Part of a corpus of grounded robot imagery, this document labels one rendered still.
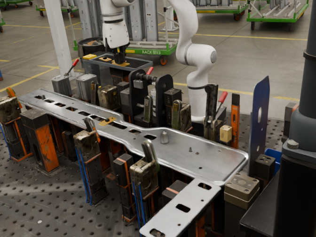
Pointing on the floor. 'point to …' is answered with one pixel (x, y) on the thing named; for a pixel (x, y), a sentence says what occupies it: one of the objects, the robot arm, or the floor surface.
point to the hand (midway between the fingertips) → (119, 58)
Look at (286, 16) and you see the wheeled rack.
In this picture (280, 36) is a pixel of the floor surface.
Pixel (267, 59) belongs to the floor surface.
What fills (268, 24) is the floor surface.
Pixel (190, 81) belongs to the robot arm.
